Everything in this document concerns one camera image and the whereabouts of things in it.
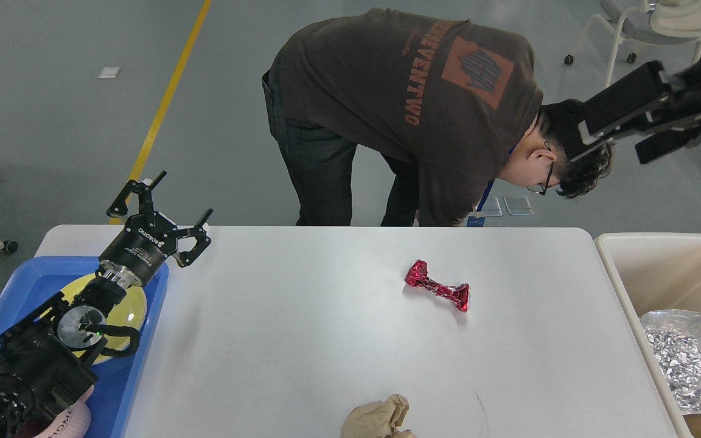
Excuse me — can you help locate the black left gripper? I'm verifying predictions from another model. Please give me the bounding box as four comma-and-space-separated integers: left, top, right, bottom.
99, 171, 214, 287

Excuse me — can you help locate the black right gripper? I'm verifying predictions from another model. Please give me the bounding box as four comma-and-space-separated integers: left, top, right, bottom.
570, 57, 701, 165

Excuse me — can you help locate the yellow plastic plate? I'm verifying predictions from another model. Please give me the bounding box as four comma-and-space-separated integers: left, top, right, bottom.
55, 286, 148, 357

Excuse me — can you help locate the pink ribbed mug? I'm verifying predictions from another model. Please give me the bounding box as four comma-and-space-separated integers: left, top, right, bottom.
34, 385, 95, 437

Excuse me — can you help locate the large foil bag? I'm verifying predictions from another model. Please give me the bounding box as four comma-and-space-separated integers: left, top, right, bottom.
640, 310, 701, 415

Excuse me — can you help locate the red foil wrapper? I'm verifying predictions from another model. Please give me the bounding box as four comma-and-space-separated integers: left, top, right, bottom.
404, 260, 471, 313

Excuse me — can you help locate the brown paper ball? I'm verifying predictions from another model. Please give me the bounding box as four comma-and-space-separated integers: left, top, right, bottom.
340, 394, 417, 437

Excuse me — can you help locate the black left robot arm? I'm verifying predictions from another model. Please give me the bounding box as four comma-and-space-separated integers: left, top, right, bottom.
0, 172, 212, 437

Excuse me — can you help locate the white rolling chair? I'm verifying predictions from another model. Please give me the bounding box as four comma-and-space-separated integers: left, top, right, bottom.
563, 0, 701, 64

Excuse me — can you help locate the blue plastic tray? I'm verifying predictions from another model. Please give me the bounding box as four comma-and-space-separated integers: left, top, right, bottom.
0, 256, 169, 437

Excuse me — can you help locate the beige plastic bin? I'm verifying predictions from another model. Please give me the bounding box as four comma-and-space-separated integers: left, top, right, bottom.
595, 232, 701, 437

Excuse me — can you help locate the person in brown sweater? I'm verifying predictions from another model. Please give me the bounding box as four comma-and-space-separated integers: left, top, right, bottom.
262, 9, 613, 227

